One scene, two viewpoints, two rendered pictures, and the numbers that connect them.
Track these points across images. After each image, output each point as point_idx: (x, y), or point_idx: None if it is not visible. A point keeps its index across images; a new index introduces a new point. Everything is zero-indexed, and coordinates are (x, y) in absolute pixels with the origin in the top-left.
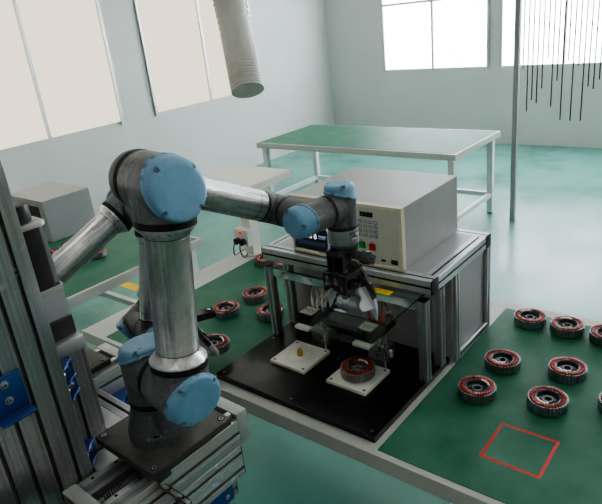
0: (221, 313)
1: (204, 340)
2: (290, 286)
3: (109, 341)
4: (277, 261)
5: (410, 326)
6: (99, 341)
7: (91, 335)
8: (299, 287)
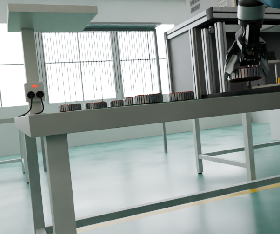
0: (159, 94)
1: (266, 51)
2: (212, 56)
3: (113, 107)
4: (228, 17)
5: None
6: (84, 118)
7: (61, 114)
8: (202, 66)
